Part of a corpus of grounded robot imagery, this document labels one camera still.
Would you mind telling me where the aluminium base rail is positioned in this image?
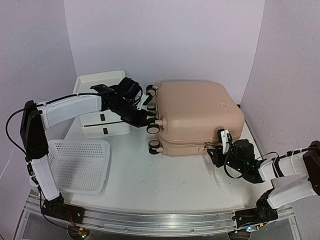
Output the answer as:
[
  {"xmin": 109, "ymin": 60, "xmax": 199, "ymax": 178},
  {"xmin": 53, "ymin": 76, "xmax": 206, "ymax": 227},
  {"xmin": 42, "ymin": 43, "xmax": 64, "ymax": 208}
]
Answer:
[{"xmin": 14, "ymin": 189, "xmax": 305, "ymax": 240}]

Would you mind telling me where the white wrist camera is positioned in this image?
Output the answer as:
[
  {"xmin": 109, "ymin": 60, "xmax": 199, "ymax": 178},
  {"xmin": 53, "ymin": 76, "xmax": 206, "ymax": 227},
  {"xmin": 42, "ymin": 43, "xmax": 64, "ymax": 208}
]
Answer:
[
  {"xmin": 217, "ymin": 128, "xmax": 233, "ymax": 155},
  {"xmin": 136, "ymin": 94, "xmax": 153, "ymax": 111}
]

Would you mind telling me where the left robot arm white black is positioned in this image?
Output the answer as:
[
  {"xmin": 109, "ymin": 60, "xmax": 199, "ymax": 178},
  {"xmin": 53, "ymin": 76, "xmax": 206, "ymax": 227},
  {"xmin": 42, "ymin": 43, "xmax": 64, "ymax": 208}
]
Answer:
[{"xmin": 20, "ymin": 77, "xmax": 153, "ymax": 220}]

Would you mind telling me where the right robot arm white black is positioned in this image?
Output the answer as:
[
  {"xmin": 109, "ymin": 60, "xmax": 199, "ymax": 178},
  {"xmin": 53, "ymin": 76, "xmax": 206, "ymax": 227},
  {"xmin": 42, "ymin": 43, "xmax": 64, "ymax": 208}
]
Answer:
[{"xmin": 207, "ymin": 139, "xmax": 320, "ymax": 232}]

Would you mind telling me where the pink hard-shell suitcase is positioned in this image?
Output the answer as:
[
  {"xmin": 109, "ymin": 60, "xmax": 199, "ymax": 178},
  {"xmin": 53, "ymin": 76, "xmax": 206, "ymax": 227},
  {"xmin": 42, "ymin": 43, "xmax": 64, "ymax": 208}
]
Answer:
[{"xmin": 146, "ymin": 80, "xmax": 245, "ymax": 156}]

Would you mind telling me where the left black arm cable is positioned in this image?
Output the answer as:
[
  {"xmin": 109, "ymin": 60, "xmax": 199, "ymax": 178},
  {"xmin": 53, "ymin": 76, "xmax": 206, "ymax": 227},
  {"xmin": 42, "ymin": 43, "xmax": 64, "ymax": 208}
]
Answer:
[{"xmin": 5, "ymin": 109, "xmax": 78, "ymax": 232}]

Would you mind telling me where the white plastic drawer unit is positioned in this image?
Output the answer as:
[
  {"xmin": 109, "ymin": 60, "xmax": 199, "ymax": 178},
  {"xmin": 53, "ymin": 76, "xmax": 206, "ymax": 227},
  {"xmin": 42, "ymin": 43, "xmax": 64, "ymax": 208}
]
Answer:
[{"xmin": 74, "ymin": 70, "xmax": 132, "ymax": 140}]

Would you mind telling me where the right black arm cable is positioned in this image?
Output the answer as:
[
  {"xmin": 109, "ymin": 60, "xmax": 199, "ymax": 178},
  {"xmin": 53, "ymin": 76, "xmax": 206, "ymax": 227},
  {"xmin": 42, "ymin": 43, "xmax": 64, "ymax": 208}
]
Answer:
[{"xmin": 223, "ymin": 151, "xmax": 278, "ymax": 179}]

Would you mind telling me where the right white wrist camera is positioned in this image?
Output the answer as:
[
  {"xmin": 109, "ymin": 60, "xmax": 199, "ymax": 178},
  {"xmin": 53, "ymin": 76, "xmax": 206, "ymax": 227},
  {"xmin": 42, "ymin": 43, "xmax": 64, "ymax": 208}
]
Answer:
[{"xmin": 217, "ymin": 128, "xmax": 233, "ymax": 155}]

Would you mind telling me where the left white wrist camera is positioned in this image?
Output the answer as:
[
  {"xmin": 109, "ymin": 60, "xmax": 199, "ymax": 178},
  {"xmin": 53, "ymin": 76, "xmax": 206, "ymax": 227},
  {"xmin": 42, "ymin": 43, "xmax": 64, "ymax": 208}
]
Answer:
[{"xmin": 136, "ymin": 94, "xmax": 153, "ymax": 111}]

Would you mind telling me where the white perforated plastic basket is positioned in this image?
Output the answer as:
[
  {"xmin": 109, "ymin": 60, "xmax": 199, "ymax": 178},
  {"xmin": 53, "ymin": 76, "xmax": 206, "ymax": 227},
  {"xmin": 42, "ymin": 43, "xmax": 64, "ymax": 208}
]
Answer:
[{"xmin": 29, "ymin": 139, "xmax": 112, "ymax": 196}]

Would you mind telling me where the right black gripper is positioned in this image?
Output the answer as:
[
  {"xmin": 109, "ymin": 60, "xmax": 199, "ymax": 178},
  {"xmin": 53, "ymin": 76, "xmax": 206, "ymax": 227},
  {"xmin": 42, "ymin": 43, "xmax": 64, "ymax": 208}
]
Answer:
[{"xmin": 207, "ymin": 145, "xmax": 246, "ymax": 175}]

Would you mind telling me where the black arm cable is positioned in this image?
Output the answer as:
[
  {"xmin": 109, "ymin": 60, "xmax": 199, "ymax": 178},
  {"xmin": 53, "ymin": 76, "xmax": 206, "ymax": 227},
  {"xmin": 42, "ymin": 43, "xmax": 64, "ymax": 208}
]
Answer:
[
  {"xmin": 223, "ymin": 151, "xmax": 278, "ymax": 179},
  {"xmin": 5, "ymin": 109, "xmax": 78, "ymax": 232}
]

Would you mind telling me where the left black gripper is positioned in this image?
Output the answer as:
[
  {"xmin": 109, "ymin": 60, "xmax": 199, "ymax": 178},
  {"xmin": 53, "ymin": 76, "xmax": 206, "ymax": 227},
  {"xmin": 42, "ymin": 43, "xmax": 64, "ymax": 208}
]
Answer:
[{"xmin": 111, "ymin": 98, "xmax": 149, "ymax": 128}]

